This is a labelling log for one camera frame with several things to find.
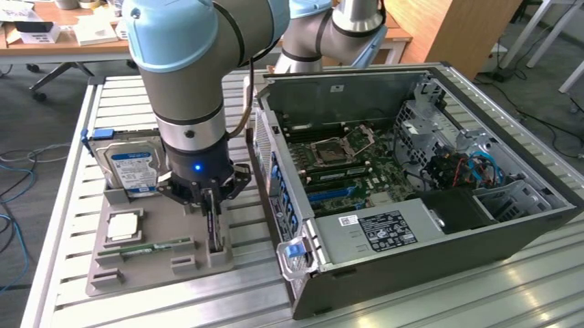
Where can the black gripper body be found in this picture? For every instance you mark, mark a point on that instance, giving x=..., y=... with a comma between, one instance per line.
x=198, y=164

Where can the low profile graphics card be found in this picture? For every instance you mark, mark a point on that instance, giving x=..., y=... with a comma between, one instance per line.
x=214, y=232

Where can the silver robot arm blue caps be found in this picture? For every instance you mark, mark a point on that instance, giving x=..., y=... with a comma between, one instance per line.
x=182, y=68

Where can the blue card retention latch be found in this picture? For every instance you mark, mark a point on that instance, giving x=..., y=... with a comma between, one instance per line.
x=276, y=171
x=292, y=212
x=282, y=186
x=286, y=199

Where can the hard disk with blue caddy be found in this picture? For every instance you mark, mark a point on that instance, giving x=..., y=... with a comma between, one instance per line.
x=127, y=167

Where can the silver CPU chip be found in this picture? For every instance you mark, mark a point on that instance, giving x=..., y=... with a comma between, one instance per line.
x=123, y=227

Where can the black case lock knob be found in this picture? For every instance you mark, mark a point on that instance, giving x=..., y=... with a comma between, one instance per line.
x=276, y=130

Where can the CPU socket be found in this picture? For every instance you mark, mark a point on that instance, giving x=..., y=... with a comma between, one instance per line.
x=329, y=154

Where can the long expansion slot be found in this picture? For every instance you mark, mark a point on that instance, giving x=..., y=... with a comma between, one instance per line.
x=333, y=194

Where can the grey parts rack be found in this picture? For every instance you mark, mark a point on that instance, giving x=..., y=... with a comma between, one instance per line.
x=156, y=273

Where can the blue case side latch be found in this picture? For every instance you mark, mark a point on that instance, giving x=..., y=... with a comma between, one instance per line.
x=293, y=251

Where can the grey power supply unit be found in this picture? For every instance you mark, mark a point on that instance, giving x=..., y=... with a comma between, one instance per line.
x=343, y=242

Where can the metal socket cover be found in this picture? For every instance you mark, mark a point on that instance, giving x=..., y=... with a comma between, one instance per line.
x=364, y=138

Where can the green motherboard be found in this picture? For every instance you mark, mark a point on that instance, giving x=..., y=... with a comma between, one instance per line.
x=388, y=177

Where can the black chair base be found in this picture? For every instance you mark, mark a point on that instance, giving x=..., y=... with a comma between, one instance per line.
x=57, y=74

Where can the perforated metal drive cage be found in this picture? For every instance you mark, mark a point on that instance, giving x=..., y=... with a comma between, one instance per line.
x=420, y=136

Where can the white labelled box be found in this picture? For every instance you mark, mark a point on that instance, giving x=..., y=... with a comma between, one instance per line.
x=122, y=34

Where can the flat white box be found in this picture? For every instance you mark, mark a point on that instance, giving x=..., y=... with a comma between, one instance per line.
x=95, y=34

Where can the open dark PC case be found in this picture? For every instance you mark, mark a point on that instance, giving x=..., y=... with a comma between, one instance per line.
x=411, y=273

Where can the white box with black top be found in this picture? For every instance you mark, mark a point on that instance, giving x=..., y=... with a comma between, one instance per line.
x=39, y=36

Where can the tape roll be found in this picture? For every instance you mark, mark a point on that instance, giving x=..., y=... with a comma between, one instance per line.
x=90, y=4

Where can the grey cup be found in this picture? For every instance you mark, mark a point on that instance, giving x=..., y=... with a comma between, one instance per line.
x=67, y=4

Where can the brown cardboard piece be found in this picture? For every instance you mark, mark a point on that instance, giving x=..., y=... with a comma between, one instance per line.
x=13, y=37

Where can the printed paper sheets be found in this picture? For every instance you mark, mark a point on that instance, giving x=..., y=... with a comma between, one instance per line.
x=17, y=13

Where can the metal disk bay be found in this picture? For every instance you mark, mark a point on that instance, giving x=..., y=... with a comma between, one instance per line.
x=511, y=205

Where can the wooden cabinet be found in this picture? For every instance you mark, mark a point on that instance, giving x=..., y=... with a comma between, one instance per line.
x=456, y=34

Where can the black power strip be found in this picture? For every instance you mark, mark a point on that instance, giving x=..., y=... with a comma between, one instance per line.
x=495, y=76

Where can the white socket box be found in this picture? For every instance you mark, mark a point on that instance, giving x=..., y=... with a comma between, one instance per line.
x=499, y=51

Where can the white metal table frame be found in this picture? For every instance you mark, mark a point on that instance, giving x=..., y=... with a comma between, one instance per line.
x=539, y=51

